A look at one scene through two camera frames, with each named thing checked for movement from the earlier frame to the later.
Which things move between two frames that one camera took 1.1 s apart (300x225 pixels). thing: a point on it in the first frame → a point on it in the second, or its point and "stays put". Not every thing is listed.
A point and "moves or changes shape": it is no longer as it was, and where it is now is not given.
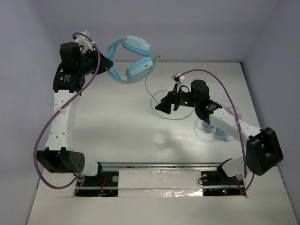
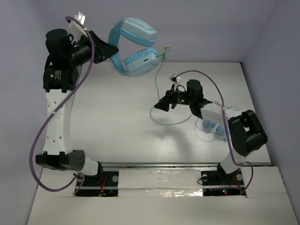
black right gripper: (172, 97) stays put
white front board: (267, 202) stays put
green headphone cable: (151, 97) → (162, 55)
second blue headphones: (219, 131) stays put
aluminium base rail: (164, 165) stays put
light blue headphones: (137, 69) moves or changes shape
